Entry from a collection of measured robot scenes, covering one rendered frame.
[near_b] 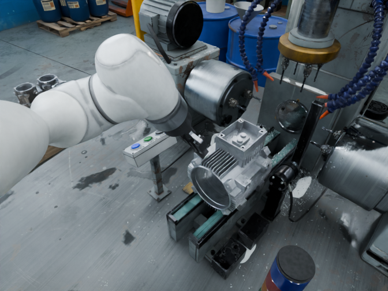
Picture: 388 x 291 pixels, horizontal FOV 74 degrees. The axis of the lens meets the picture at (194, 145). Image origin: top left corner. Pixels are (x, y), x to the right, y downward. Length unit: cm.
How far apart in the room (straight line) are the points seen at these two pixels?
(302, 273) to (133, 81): 40
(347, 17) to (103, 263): 113
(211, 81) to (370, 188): 63
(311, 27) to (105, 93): 61
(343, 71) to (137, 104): 84
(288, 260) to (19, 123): 41
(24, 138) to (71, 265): 81
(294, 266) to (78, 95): 45
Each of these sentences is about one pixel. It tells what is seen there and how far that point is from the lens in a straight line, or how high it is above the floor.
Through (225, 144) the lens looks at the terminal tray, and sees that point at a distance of 75.
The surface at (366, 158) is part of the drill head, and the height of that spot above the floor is 113.
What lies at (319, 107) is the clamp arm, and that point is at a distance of 77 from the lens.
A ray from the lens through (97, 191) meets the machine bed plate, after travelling 112.
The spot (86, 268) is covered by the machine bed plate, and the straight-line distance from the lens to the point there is 96.
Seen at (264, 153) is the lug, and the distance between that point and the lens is 82.
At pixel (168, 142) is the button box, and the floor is 105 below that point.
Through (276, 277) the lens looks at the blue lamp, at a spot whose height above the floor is 119.
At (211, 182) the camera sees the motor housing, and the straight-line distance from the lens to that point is 88.
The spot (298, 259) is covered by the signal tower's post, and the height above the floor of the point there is 122.
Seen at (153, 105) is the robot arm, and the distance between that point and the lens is 47.
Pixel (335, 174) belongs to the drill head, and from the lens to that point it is 88.
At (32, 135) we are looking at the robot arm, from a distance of 20.
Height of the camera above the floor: 163
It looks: 42 degrees down
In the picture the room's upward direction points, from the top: straight up
